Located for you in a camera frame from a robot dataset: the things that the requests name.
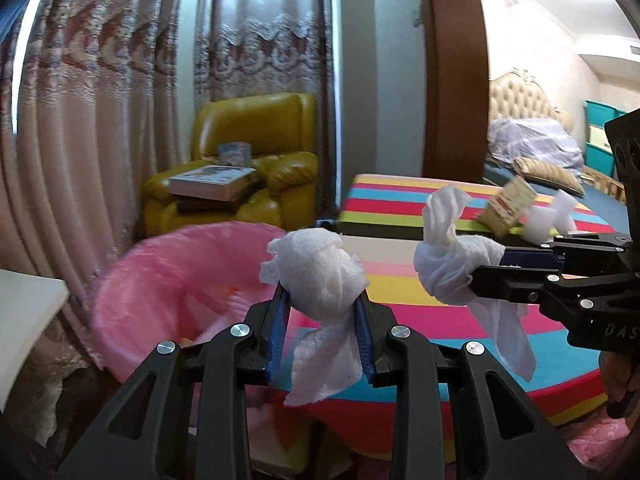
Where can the blue grey folded duvet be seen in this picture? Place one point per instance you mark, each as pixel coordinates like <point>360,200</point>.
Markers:
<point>535,140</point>

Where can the white tissue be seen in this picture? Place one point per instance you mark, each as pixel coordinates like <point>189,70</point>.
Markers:
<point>445,270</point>
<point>320,270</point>

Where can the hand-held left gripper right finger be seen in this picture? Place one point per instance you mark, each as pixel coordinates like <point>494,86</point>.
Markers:
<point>366,345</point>

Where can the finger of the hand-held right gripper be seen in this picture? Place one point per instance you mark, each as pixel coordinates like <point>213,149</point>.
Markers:
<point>510,282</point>
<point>530,258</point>

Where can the yellow leather armchair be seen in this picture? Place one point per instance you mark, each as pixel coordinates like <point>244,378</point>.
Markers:
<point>260,120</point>

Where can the stack of storage boxes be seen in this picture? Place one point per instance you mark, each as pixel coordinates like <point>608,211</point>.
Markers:
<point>600,130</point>

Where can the striped gold pillow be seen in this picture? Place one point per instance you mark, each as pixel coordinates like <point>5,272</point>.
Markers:
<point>547,175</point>

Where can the pink trash bag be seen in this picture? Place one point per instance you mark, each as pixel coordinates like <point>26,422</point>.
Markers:
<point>175,280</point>

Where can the pink embroidered curtain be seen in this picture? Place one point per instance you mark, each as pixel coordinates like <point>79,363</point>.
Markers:
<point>265,35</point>
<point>100,110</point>

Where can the bed with blue sheet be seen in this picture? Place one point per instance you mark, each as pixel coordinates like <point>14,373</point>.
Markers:
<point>595,200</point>

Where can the person's right hand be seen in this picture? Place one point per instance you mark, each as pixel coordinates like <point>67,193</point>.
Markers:
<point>620,380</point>

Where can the white side table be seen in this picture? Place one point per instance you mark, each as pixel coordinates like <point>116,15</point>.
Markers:
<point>30,320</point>

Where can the cream tufted headboard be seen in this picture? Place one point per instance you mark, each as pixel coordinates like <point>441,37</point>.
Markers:
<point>520,95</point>

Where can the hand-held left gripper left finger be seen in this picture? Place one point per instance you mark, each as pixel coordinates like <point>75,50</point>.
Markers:
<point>275,332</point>

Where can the beige printed carton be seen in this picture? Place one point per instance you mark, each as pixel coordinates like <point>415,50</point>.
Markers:
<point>505,205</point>

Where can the colourful printed flat box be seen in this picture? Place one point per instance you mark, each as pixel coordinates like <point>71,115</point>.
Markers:
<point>215,182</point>

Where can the brown wooden door frame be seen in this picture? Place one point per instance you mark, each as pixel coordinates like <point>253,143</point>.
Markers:
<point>455,60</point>

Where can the wooden bed rail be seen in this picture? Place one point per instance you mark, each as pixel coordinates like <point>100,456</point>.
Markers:
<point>602,182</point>

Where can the small blue printed box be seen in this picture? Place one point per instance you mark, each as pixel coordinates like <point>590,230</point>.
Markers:
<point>234,152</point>

